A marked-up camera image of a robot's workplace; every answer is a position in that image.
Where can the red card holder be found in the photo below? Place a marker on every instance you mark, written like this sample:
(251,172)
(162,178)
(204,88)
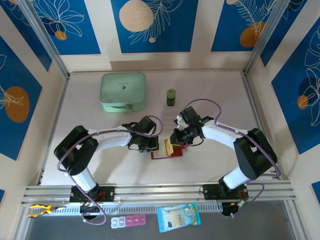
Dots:
(180,151)

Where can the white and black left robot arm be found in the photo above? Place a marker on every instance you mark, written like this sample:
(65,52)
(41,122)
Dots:
(112,141)

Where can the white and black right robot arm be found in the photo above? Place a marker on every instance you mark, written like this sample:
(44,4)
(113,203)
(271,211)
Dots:
(220,136)

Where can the dark bottle with green lid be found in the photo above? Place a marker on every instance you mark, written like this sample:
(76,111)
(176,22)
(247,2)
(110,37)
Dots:
(170,98)

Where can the mint green zip pouch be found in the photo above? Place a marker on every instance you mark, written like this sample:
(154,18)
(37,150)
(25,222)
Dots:
(122,92)

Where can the blue wet wipes packet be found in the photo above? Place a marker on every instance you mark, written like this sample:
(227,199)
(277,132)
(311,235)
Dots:
(178,217)

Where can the white and pink pill organizer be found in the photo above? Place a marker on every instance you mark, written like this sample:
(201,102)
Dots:
(128,220)

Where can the grey metal shelf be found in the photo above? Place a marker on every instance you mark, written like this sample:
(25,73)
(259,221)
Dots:
(75,232)

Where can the aluminium mounting rail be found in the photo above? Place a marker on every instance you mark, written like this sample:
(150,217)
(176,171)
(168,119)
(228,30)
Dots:
(160,191)

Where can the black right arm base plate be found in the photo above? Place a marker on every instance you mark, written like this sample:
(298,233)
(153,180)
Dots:
(210,191)

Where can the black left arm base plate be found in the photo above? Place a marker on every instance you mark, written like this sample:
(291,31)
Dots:
(107,193)

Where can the aluminium table side rail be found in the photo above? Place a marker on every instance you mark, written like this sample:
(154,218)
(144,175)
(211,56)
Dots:
(62,96)
(259,112)

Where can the black right connector bracket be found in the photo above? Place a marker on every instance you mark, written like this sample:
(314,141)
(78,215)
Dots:
(227,210)

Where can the black connector bracket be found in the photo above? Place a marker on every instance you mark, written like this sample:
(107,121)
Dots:
(90,211)
(227,210)

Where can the black left connector bracket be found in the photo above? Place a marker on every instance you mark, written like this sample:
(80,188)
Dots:
(90,211)

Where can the aluminium frame post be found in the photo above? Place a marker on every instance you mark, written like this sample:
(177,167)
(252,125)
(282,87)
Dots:
(274,37)
(44,37)

